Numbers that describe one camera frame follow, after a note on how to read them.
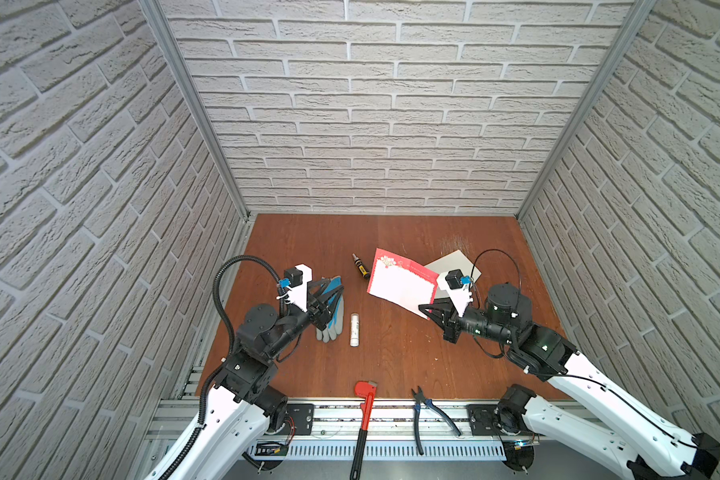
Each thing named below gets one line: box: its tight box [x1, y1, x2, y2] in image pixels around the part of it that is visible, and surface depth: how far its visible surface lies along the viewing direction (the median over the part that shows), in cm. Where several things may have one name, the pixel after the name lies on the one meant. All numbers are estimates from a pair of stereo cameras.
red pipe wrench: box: [350, 380, 378, 480], surface depth 75 cm
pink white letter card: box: [367, 248, 439, 320], surface depth 69 cm
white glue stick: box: [350, 313, 360, 347], surface depth 89 cm
